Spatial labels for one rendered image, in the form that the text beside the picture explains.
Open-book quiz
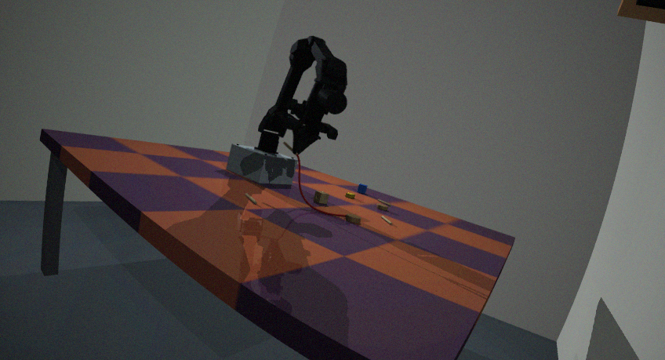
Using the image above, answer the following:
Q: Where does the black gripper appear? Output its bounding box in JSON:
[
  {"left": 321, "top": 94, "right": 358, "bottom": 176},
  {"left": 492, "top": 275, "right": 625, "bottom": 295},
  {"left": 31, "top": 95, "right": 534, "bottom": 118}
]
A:
[{"left": 274, "top": 98, "right": 338, "bottom": 154}]

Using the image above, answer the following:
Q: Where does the light brown wooden block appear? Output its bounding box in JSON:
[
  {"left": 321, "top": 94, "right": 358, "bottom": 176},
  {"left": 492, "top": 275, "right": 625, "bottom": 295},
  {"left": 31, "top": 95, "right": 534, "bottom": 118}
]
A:
[{"left": 314, "top": 191, "right": 329, "bottom": 204}]

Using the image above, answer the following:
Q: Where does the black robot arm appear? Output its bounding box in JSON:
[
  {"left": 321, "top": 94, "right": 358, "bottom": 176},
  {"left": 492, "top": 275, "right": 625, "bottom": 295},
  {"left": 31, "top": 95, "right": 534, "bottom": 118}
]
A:
[{"left": 254, "top": 36, "right": 347, "bottom": 154}]

